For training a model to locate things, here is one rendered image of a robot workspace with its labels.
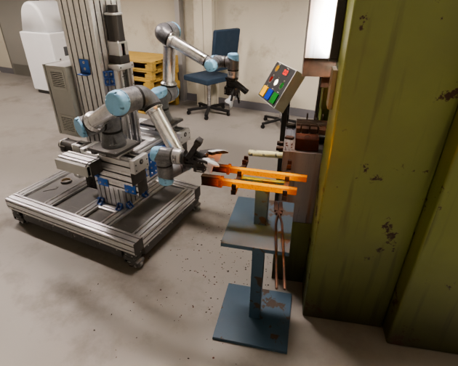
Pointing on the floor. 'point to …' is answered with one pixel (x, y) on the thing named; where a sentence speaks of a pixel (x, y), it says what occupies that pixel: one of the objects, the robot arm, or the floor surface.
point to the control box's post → (281, 140)
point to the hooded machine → (42, 38)
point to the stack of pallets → (150, 71)
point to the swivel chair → (230, 35)
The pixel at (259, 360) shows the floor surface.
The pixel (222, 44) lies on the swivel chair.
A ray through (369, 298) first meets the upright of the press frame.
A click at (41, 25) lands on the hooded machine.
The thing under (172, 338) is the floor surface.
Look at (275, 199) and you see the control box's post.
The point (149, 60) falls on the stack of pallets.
